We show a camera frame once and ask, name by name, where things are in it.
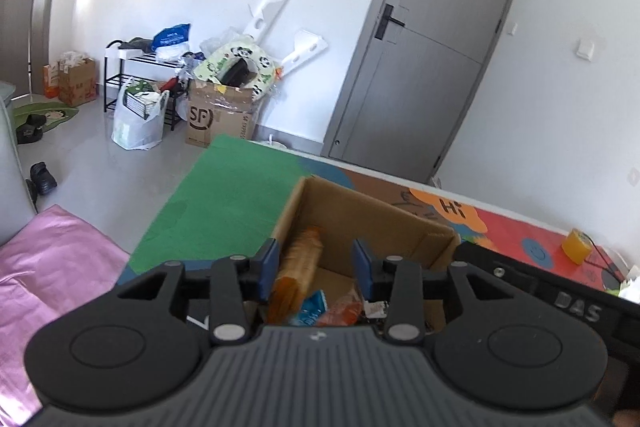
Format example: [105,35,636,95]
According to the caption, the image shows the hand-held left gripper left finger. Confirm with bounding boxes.
[116,238,281,348]

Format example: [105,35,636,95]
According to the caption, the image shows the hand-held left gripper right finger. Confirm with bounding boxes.
[351,239,523,348]

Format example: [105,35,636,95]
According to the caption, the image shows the long orange biscuit packet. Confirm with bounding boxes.
[266,227,324,326]

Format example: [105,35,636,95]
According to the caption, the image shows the orange snack packet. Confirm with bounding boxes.
[317,292,364,327]

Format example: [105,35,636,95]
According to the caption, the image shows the brown cardboard box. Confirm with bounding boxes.
[255,175,462,339]

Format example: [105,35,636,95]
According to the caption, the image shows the light blue snack packet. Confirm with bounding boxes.
[290,289,329,327]

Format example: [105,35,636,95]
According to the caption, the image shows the yellow tape roll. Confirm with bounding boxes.
[560,228,594,266]

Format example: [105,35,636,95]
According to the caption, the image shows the white and green crumpled packet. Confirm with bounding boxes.
[617,266,640,305]

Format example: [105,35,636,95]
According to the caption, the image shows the colourful cartoon play mat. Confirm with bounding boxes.
[117,134,640,308]

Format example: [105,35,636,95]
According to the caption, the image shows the taped brown shipping box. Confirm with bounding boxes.
[185,79,262,150]

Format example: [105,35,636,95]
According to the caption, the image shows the white plastic bag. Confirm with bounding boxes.
[110,77,171,152]

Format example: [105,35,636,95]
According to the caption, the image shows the panda print package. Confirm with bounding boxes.
[192,34,279,104]

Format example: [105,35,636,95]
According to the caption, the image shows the short white foam piece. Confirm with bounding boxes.
[275,29,329,78]

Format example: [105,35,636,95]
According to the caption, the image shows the grey door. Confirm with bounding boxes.
[320,0,529,184]

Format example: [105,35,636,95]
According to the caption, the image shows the pink blanket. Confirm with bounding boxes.
[0,204,132,427]

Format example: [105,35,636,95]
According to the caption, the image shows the black shoes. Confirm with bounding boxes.
[25,161,59,198]

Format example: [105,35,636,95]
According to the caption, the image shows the black shoe rack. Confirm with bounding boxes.
[103,40,184,132]

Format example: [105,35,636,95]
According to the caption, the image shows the blue plastic bag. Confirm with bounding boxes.
[151,23,192,58]

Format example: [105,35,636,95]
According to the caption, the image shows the white perforated boards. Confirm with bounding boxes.
[242,0,309,48]

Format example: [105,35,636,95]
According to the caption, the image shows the green cartoon floor rug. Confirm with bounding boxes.
[11,99,80,134]

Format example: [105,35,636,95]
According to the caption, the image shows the small orange cardboard box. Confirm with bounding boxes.
[42,51,99,107]

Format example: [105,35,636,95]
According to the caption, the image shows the black slippers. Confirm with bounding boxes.
[15,114,49,144]

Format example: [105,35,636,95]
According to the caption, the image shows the black door handle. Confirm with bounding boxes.
[375,4,407,40]

